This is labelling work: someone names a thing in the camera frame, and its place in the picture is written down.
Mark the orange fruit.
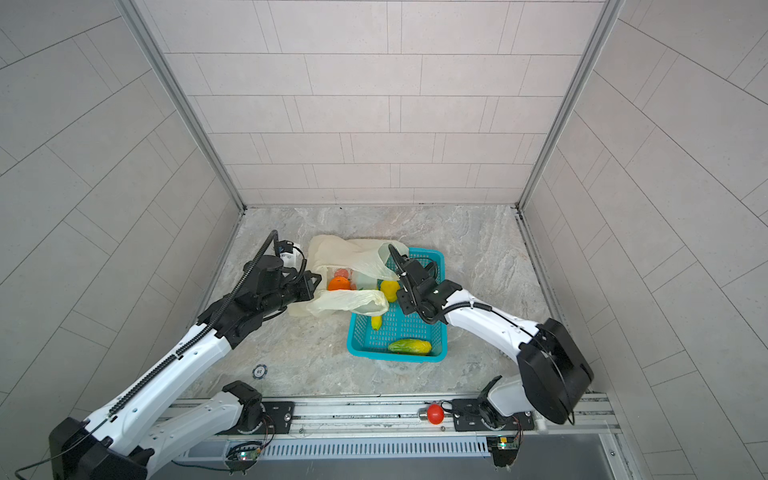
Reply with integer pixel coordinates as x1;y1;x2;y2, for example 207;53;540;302
327;276;354;291

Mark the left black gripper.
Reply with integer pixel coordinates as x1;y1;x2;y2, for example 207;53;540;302
258;271;325;318

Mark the yellow lemon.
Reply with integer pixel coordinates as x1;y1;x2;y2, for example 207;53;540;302
379;280;401;303

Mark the circuit board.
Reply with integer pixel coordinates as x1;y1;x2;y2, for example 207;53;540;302
226;441;264;462
486;436;520;468

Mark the green cucumber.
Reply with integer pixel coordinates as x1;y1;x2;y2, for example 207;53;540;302
387;339;432;356

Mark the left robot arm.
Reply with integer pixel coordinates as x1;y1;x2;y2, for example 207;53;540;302
45;231;322;479

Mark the teal plastic basket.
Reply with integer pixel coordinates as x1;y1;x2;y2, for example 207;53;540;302
346;246;449;364

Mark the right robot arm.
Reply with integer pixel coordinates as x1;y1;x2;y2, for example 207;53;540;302
388;245;594;429

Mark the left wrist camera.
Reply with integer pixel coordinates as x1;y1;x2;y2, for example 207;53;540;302
276;240;301;270

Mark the small black ring marker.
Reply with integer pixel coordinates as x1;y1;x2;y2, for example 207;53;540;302
252;364;267;379

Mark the left circuit board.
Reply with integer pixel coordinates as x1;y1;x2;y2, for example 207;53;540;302
226;441;264;462

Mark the aluminium mounting rail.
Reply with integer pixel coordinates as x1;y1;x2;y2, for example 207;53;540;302
116;392;622;445

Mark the red emergency stop button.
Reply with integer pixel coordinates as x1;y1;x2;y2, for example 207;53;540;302
418;403;445;425

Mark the right circuit board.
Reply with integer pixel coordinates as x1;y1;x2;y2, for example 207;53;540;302
486;436;520;468

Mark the cream plastic bag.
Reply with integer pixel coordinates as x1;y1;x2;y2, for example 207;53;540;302
287;235;410;318

